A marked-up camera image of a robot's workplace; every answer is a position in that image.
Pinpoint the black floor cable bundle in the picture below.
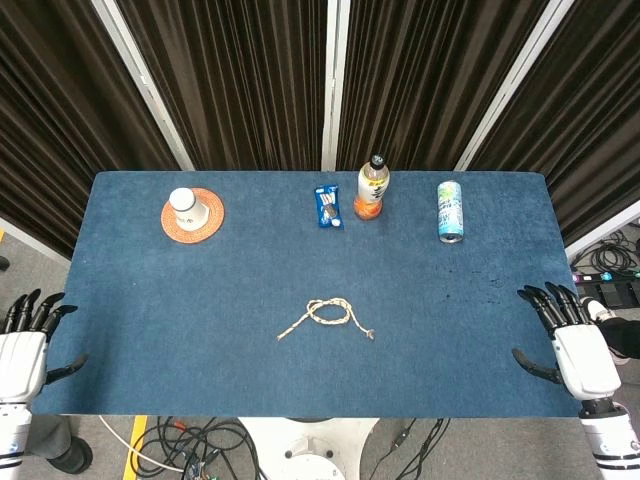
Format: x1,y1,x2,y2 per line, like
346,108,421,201
133,417,274,480

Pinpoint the orange woven coaster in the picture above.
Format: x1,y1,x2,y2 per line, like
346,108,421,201
160,187,226,245

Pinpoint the white sneaker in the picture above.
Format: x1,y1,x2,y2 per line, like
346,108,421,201
579,297,632,367

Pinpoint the black trouser leg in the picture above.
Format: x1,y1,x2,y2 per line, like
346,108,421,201
597,319,640,360

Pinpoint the white floor cable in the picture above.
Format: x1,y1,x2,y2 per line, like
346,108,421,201
97,416,187,475

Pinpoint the white paper cup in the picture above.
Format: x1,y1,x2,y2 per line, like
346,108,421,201
168,187,210,231

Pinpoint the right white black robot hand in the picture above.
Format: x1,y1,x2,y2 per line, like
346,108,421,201
511,282,622,404

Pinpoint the orange drink bottle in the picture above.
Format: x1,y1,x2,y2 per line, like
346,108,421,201
353,153,392,221

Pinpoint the blue felt table cover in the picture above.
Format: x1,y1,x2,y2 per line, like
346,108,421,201
30,171,610,419

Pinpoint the light blue drink can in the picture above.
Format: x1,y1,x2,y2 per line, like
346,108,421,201
436,180,465,245

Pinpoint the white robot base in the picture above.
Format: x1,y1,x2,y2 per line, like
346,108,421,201
238,417,380,480

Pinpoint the white partition post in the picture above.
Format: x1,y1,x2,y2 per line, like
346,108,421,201
91,0,196,172
320,0,350,171
453,0,580,172

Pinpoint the beige braided rope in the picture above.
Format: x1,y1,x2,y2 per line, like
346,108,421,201
276,297,376,342

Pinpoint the blue snack packet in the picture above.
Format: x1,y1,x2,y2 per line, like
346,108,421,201
313,184,345,231

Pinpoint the white partition bottom rail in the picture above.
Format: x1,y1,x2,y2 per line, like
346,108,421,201
564,213,640,262
0,216,72,266

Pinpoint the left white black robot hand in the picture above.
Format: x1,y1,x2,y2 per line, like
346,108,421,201
0,288,90,404

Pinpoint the black power strip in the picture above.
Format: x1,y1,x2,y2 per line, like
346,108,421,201
571,271,640,302

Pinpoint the dark brown pleated curtain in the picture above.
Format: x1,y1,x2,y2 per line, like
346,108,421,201
469,0,640,247
335,0,552,172
115,0,330,172
0,0,182,260

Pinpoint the coiled black cable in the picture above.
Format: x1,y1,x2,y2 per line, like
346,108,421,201
571,228,640,275

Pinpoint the grey trouser leg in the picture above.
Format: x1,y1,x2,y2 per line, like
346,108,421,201
24,414,77,462

